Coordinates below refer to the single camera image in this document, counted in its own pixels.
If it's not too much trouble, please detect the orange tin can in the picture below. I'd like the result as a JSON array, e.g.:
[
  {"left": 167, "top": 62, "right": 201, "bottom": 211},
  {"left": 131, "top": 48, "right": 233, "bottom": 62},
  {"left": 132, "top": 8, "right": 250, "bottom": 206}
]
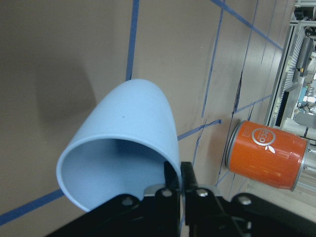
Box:
[{"left": 225, "top": 120, "right": 309, "bottom": 191}]

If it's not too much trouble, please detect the light blue cup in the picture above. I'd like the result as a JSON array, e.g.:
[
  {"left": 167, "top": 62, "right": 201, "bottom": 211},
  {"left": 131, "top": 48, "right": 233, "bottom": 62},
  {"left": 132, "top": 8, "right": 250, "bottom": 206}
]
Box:
[{"left": 56, "top": 79, "right": 181, "bottom": 212}]

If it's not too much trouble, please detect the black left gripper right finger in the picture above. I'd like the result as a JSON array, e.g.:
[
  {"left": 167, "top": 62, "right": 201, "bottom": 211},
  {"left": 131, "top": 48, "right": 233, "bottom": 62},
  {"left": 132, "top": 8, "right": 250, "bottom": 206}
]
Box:
[{"left": 181, "top": 161, "right": 222, "bottom": 198}]

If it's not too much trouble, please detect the aluminium frame rail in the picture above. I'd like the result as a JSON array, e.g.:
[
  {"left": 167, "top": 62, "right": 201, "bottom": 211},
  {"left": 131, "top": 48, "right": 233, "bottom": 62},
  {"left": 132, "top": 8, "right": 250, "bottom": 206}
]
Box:
[{"left": 265, "top": 0, "right": 316, "bottom": 127}]

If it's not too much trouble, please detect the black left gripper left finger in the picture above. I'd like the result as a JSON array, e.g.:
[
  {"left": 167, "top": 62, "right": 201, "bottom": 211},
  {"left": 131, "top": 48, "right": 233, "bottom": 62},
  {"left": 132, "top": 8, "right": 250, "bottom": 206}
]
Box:
[{"left": 144, "top": 161, "right": 180, "bottom": 198}]

